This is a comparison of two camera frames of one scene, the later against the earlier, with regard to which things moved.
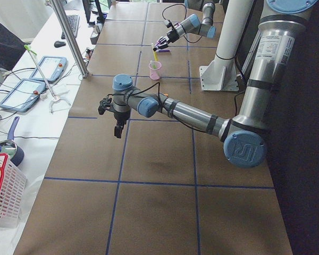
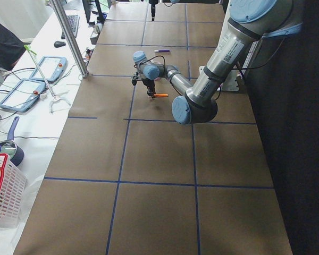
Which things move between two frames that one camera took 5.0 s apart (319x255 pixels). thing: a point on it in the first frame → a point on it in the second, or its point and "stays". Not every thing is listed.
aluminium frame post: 68,32 stays
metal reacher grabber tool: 56,98 stays
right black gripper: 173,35 → 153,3
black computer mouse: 58,44 stays
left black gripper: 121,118 → 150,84
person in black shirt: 6,48 stays
